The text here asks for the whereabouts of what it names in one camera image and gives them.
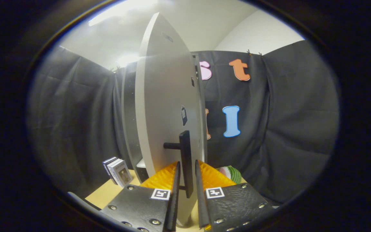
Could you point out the white shoe cabinet door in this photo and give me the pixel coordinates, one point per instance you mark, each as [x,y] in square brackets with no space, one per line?
[163,96]

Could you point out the grey shoe cabinet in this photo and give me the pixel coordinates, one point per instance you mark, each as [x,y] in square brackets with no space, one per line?
[129,112]

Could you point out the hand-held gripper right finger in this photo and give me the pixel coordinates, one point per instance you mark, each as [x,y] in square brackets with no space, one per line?
[201,199]

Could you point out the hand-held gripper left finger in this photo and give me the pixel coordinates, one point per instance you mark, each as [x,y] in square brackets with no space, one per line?
[176,193]

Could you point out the black backdrop cloth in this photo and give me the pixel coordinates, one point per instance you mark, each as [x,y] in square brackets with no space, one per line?
[285,129]

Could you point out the book with grey photo cover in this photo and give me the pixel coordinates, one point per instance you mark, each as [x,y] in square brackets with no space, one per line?
[122,174]

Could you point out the green pink striped object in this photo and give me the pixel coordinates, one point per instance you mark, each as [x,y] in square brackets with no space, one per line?
[232,174]

